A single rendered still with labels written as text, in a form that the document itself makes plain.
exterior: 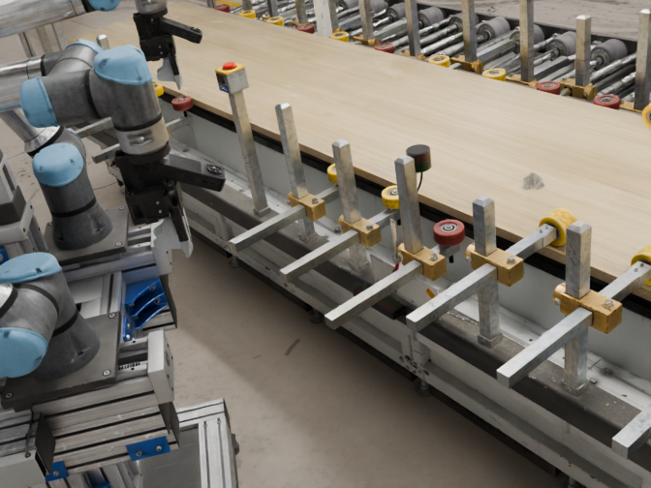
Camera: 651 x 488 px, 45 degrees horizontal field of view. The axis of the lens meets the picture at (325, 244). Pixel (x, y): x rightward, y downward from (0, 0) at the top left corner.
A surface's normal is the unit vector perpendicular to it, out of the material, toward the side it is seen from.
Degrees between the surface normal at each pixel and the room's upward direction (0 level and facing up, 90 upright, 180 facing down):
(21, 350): 97
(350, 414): 0
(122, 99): 90
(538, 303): 90
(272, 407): 0
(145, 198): 90
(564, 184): 0
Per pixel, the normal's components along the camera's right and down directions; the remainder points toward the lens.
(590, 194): -0.15, -0.83
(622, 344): -0.77, 0.44
